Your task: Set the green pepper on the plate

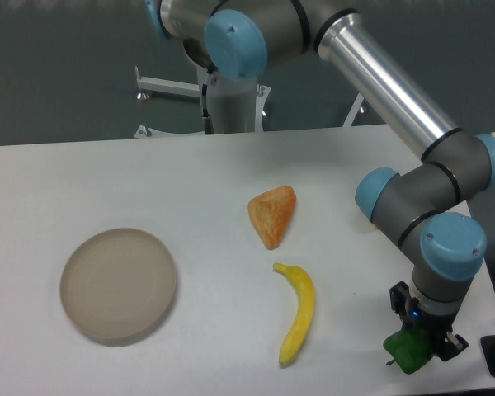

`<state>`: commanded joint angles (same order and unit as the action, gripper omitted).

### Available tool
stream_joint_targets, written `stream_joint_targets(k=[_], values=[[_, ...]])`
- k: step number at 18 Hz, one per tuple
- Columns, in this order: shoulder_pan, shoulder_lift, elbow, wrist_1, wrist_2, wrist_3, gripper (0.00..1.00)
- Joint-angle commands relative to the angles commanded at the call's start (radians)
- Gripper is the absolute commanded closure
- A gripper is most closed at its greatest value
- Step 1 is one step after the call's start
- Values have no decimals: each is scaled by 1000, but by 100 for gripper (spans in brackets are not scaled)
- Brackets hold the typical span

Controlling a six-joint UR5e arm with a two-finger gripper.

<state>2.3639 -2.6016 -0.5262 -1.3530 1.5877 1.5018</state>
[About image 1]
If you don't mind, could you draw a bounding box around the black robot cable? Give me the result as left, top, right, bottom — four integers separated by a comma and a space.
200, 65, 216, 135

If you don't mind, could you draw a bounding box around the green toy pepper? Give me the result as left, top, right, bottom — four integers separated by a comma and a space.
383, 327, 432, 375

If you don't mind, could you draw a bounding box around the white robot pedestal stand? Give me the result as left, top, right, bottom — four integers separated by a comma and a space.
132, 65, 368, 139

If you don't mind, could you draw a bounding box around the yellow toy banana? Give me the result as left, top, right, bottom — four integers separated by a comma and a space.
273, 263, 316, 367

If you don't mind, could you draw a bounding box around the orange toy pastry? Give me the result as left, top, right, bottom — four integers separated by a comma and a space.
247, 186, 296, 250

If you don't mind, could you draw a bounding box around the beige round plate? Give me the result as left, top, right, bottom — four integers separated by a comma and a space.
59, 228, 177, 347

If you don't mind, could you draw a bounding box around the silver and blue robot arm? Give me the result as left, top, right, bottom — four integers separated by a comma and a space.
145, 1, 495, 366

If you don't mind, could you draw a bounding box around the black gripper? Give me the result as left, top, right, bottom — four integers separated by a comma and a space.
389, 281, 469, 361

